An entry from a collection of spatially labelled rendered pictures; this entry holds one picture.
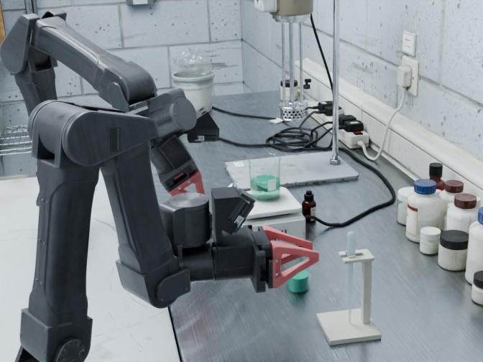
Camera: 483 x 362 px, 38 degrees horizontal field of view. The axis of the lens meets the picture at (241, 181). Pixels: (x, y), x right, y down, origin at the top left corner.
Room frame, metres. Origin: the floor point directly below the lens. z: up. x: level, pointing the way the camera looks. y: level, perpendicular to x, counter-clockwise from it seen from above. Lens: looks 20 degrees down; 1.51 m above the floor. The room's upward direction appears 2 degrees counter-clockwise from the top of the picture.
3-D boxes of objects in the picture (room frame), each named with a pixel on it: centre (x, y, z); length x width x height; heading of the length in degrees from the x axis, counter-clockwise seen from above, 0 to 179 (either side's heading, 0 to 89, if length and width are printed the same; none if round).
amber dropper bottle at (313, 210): (1.37, -0.14, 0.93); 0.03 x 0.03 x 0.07
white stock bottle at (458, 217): (1.20, -0.41, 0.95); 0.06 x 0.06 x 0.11
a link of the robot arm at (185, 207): (0.90, 0.10, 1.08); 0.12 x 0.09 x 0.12; 133
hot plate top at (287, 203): (1.28, -0.04, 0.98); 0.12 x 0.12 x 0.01; 13
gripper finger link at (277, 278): (0.93, -0.06, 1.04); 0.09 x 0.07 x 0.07; 99
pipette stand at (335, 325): (0.95, -0.16, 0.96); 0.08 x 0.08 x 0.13; 8
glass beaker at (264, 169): (1.29, -0.04, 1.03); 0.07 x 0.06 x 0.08; 66
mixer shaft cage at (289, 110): (1.67, -0.13, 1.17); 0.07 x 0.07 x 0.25
